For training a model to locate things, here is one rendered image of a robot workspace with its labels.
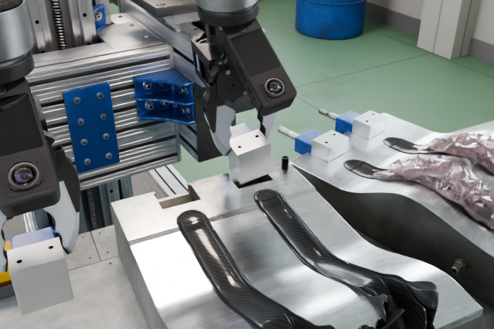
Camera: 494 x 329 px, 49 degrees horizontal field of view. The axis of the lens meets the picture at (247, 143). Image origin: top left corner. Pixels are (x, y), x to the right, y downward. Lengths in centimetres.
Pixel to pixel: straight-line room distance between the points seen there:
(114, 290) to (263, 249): 21
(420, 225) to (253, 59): 32
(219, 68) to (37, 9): 55
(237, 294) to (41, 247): 21
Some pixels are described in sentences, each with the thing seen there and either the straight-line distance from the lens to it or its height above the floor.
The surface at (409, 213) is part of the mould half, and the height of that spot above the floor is 87.
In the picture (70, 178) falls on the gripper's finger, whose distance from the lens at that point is 53.
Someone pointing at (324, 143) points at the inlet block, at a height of 88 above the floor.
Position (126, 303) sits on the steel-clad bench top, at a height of 80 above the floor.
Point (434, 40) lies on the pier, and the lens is 397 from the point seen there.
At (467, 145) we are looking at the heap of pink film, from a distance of 85.
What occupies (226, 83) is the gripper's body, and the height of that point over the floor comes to 105.
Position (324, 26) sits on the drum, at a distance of 405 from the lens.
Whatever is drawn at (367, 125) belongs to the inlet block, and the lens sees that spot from 94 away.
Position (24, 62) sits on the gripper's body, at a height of 115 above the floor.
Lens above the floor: 131
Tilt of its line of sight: 30 degrees down
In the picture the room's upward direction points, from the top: straight up
